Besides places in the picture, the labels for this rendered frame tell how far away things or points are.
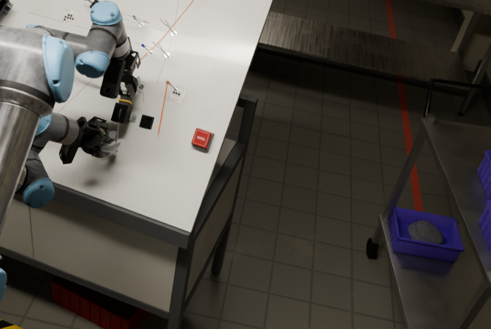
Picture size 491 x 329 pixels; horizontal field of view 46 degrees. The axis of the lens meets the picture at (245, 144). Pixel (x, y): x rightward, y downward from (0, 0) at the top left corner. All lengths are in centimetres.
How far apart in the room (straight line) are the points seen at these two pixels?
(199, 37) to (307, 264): 150
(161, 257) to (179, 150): 39
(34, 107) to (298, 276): 204
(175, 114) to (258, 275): 125
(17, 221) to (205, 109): 83
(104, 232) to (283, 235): 129
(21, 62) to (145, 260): 108
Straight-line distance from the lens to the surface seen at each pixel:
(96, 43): 149
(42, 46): 110
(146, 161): 182
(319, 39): 450
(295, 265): 295
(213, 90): 180
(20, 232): 226
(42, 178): 148
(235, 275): 283
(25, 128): 108
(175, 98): 182
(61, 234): 213
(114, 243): 202
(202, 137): 175
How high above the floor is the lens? 217
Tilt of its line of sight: 37 degrees down
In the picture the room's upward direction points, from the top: 12 degrees clockwise
